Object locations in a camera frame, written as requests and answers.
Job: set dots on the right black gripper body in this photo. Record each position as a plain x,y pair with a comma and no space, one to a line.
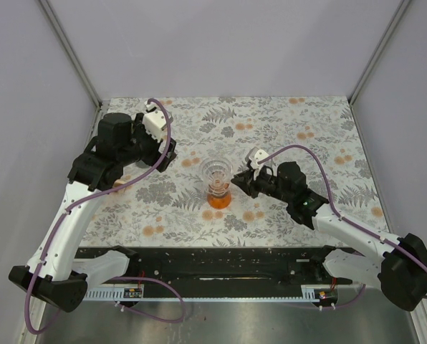
268,183

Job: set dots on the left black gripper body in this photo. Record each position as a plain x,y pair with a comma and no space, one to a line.
145,147

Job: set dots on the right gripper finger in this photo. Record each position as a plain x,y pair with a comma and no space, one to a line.
251,189
244,178

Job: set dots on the clear glass dripper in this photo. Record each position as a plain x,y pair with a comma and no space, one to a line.
216,170

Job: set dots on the orange glass carafe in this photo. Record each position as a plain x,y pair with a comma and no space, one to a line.
219,195

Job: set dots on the paper filter holder box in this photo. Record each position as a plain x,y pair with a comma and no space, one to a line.
118,183

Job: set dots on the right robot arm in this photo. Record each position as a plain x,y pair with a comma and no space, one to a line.
397,266

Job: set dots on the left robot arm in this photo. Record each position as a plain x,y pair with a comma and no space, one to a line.
51,275

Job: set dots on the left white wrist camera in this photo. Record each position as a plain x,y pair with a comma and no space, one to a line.
155,121

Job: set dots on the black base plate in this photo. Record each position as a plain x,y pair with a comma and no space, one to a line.
233,265

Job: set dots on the white slotted cable duct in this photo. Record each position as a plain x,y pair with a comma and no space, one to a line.
206,291

